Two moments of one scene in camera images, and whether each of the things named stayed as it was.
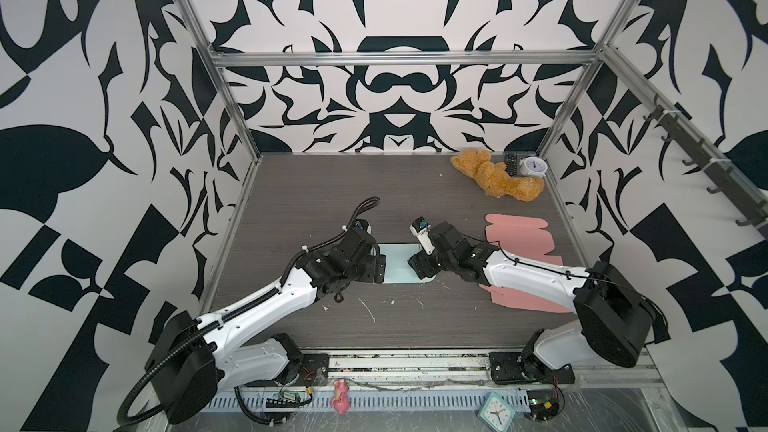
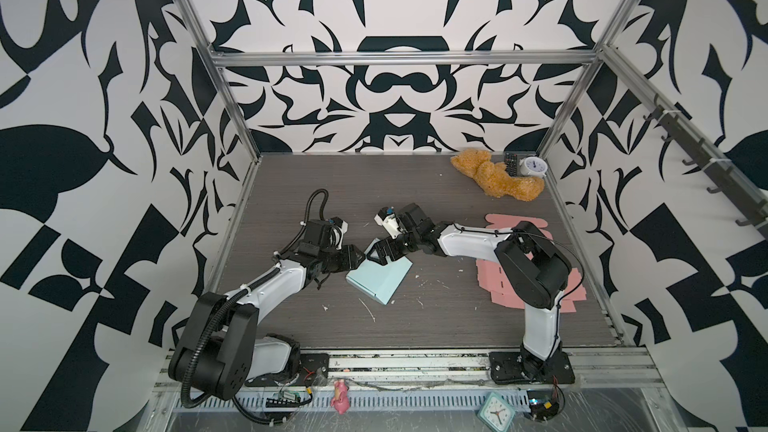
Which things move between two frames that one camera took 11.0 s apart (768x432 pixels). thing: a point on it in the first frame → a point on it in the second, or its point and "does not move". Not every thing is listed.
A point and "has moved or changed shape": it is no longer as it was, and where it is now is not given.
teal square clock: [497, 412] does not move
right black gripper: [422, 262] → [387, 242]
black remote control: [511, 164] does not move
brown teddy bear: [491, 177] does not move
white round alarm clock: [534, 166] does not move
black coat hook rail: [722, 173] does not move
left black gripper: [373, 271] → [349, 260]
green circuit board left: [284, 399] does not move
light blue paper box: [398, 270] has moved or changed shape
